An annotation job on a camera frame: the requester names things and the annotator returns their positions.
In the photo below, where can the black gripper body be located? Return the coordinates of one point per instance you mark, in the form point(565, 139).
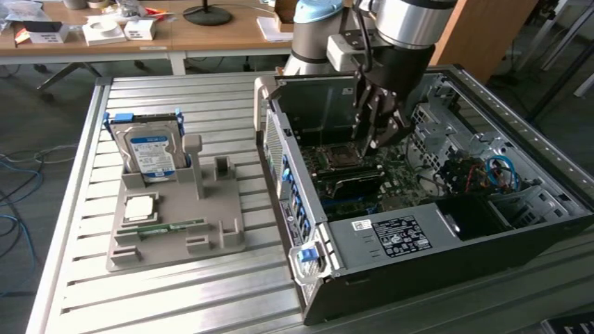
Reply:
point(399, 69)

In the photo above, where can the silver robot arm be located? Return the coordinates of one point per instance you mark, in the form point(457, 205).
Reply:
point(413, 21)

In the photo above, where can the perforated metal disk bay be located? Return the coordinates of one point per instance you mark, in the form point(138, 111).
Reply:
point(431, 146)

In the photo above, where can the CPU socket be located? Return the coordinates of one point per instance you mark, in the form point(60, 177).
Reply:
point(340, 156)

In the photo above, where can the green motherboard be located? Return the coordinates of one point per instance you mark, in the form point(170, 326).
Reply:
point(403, 181)

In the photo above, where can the grey chipset heatsink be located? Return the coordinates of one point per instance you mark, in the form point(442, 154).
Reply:
point(395, 204)

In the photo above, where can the blue expansion slot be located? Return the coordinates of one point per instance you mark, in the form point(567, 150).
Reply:
point(346, 202)

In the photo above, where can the wooden cabinet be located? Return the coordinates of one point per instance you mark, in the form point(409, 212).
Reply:
point(510, 35)

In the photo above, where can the white paper stack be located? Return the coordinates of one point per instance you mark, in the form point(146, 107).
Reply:
point(274, 33)

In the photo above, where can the open cardboard box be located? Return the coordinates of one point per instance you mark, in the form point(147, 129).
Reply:
point(283, 14)

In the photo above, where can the grey power supply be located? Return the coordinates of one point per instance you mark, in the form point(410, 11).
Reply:
point(362, 243)

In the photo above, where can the grey metal disk bay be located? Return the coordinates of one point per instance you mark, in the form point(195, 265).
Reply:
point(534, 208)

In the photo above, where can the blue case latch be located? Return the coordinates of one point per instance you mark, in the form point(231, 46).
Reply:
point(308, 255)

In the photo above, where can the black round lamp base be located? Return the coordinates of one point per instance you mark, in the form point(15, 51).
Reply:
point(206, 17)

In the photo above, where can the black open PC case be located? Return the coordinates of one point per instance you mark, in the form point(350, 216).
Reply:
point(418, 288)

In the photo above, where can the grey parts rack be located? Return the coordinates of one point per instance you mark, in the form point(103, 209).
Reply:
point(186, 215)

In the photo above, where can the small white box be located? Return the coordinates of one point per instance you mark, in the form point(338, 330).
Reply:
point(139, 33)

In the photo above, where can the green RAM stick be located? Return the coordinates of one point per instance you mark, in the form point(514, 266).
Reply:
point(158, 228)

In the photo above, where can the silver CPU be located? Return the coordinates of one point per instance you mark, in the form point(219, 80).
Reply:
point(139, 208)

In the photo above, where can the white box with tape roll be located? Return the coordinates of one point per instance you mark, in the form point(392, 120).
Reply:
point(104, 36)

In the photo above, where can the beige tape roll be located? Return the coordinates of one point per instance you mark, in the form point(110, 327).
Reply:
point(99, 3)

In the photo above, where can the wooden desk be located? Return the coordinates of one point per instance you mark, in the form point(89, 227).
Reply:
point(69, 48)

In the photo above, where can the black keyboard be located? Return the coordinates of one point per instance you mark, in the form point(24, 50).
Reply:
point(570, 325)

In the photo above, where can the grey tape roll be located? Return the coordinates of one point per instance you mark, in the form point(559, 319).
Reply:
point(75, 4)

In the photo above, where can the white box with black lid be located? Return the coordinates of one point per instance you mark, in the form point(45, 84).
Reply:
point(45, 36)

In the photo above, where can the clear plastic bags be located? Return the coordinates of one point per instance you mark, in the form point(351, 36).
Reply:
point(23, 10)

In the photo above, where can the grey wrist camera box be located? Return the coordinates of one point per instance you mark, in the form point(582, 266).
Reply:
point(346, 52)

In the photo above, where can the hard disk with blue bracket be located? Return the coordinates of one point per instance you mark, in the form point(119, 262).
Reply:
point(148, 149)

